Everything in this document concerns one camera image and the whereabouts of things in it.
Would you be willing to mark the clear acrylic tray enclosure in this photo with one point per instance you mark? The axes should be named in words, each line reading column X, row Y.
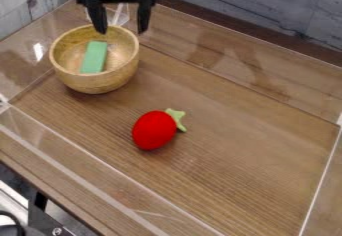
column 201, row 137

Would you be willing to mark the black device with logo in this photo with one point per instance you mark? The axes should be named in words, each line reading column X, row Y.
column 44, row 223

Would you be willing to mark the black table leg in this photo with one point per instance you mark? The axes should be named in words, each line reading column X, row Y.
column 40, row 201

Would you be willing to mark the green rectangular block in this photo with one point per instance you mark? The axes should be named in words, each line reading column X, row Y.
column 95, row 57

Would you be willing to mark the brown wooden bowl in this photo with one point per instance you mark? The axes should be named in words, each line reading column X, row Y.
column 67, row 53

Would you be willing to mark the red plush strawberry toy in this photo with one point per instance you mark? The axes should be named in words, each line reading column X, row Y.
column 155, row 128

